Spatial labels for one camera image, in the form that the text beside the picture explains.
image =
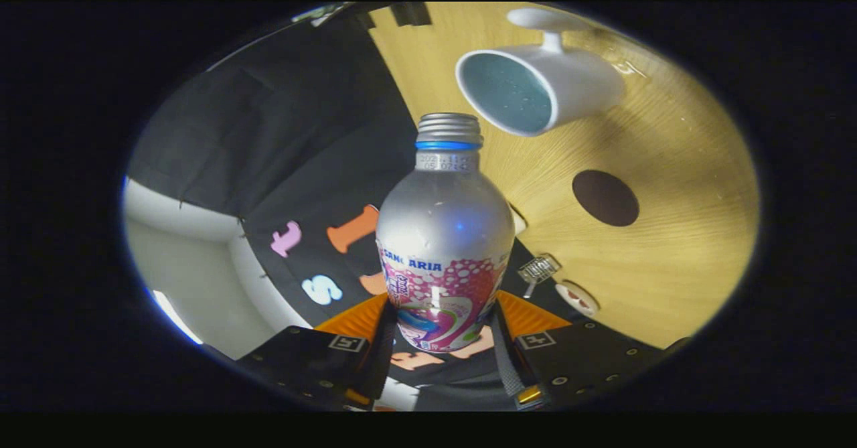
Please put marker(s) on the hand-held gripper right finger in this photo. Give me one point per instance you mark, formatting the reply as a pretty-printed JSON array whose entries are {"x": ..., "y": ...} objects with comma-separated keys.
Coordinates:
[{"x": 507, "y": 361}]

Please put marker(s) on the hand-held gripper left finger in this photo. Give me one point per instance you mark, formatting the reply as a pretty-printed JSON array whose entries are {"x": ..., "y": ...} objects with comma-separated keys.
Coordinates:
[{"x": 380, "y": 361}]

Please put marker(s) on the silver juice bottle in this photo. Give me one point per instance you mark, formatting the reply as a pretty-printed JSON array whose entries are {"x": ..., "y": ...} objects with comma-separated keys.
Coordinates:
[{"x": 442, "y": 220}]

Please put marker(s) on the dark brown round coaster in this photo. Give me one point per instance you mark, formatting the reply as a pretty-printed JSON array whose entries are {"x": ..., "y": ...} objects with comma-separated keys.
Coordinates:
[{"x": 605, "y": 198}]

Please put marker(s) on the white cup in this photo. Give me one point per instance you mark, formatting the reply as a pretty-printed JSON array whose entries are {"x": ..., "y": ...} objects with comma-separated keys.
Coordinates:
[{"x": 582, "y": 83}]

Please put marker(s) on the white plate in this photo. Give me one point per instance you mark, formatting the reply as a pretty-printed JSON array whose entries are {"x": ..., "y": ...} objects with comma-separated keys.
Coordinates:
[{"x": 576, "y": 299}]

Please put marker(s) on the white toaster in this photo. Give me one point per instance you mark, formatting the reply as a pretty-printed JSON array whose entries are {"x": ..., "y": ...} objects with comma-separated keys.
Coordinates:
[{"x": 518, "y": 221}]

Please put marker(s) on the wooden table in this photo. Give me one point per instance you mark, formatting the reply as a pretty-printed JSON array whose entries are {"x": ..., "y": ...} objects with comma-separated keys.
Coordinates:
[{"x": 669, "y": 267}]

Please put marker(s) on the small black block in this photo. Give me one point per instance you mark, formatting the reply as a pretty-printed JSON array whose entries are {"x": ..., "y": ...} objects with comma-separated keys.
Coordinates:
[{"x": 410, "y": 14}]

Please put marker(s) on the white and blue device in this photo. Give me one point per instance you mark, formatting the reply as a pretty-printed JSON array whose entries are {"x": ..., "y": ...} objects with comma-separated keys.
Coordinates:
[{"x": 321, "y": 13}]

